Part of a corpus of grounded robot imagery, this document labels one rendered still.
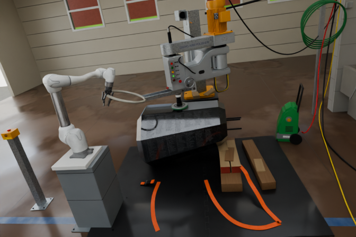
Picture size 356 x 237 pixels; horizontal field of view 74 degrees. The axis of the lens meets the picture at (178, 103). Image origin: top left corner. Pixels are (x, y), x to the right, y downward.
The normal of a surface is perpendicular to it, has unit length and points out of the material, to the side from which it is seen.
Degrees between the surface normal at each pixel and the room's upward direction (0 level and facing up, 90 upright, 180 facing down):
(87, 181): 90
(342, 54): 90
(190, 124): 45
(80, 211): 90
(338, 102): 90
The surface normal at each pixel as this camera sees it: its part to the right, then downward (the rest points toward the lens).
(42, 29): -0.12, 0.38
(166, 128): -0.13, -0.39
